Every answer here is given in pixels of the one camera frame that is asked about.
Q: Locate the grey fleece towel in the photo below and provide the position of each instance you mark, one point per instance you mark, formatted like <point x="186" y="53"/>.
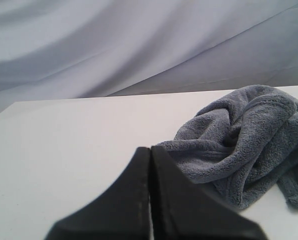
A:
<point x="243" y="144"/>

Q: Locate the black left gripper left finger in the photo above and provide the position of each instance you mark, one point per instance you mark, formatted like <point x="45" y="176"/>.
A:
<point x="119" y="213"/>

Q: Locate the grey backdrop curtain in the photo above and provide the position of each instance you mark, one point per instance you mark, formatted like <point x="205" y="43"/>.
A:
<point x="68" y="49"/>

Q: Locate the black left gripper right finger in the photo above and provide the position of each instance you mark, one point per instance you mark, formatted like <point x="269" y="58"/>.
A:
<point x="180" y="210"/>

